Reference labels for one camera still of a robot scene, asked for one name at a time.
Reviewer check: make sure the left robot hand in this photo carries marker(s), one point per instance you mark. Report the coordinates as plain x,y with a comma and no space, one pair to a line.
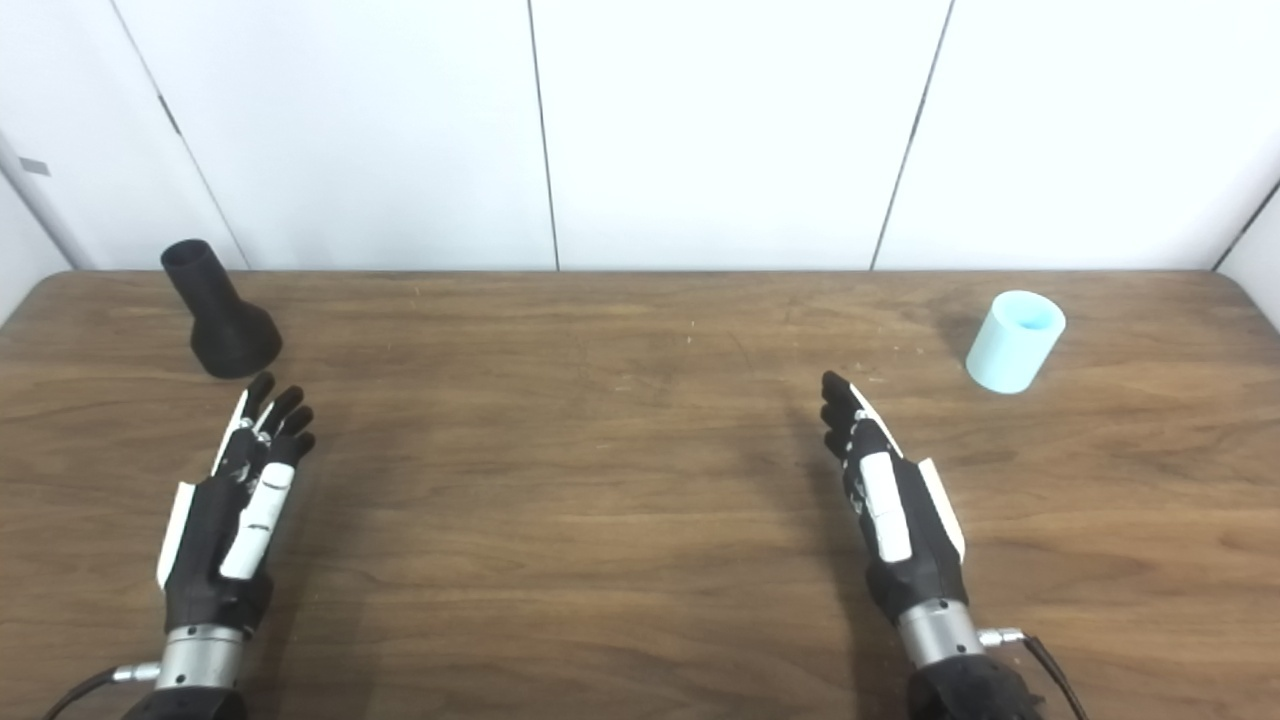
205,530

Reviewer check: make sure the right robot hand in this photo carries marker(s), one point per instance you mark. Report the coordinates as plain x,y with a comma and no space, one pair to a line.
920,560

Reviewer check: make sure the black nozzle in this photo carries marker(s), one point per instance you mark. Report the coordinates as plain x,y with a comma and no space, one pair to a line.
228,335

